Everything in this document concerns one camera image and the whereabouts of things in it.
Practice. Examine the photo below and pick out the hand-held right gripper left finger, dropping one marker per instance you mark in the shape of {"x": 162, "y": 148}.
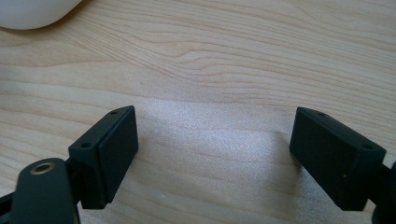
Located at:
{"x": 109, "y": 155}

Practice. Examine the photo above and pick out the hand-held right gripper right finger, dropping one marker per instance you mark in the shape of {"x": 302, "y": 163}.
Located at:
{"x": 330, "y": 155}

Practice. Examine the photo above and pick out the white plastic tray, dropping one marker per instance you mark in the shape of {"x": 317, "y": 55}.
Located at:
{"x": 31, "y": 12}

